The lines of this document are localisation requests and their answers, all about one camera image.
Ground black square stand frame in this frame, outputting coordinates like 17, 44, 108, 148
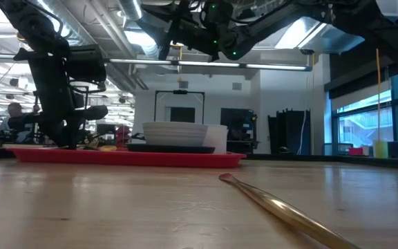
153, 90, 206, 124

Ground black aluminium table frame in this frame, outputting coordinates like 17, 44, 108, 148
0, 143, 398, 171

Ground white ribbed bowl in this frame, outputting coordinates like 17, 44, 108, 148
142, 120, 209, 148

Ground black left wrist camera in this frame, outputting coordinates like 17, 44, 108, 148
64, 44, 108, 84

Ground seated person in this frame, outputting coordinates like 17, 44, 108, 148
0, 102, 36, 143

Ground red plastic tray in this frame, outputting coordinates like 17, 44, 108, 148
7, 146, 247, 169

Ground long ceiling light strip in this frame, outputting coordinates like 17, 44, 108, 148
0, 52, 313, 73

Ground round metal air duct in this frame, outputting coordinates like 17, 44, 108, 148
32, 0, 144, 94

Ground yellow hanging cord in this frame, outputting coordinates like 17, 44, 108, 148
375, 47, 382, 142

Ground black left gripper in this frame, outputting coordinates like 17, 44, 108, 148
14, 46, 109, 150

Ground black screen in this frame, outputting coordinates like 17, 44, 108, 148
169, 107, 197, 124

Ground dark blue plate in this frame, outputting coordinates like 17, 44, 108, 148
126, 142, 217, 155

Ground yellow-green container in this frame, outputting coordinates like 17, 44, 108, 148
373, 139, 389, 159

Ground red object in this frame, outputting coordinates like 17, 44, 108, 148
115, 125, 131, 148

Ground white mug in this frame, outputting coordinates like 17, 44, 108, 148
202, 124, 229, 155

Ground rectangular metal air duct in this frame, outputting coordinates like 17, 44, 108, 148
254, 0, 398, 55

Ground black folding panels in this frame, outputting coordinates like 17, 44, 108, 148
267, 108, 312, 156

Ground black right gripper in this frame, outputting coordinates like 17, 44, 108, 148
136, 1, 252, 62

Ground large glass window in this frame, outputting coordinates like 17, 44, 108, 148
332, 67, 398, 155

